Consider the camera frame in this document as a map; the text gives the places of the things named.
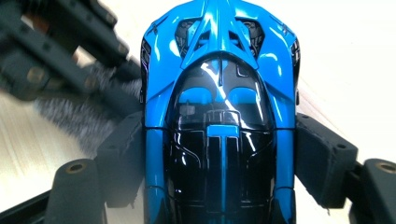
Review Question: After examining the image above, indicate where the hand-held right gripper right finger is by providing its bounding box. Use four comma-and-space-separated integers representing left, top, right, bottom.
293, 112, 360, 209

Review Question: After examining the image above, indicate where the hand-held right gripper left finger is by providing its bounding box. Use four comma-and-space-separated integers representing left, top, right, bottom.
94, 111, 147, 209

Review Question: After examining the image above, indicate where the grey cloth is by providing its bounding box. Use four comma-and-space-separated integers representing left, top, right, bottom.
32, 60, 145, 158

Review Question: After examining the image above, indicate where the blue toy car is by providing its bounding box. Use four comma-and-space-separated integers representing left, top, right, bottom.
139, 0, 302, 224

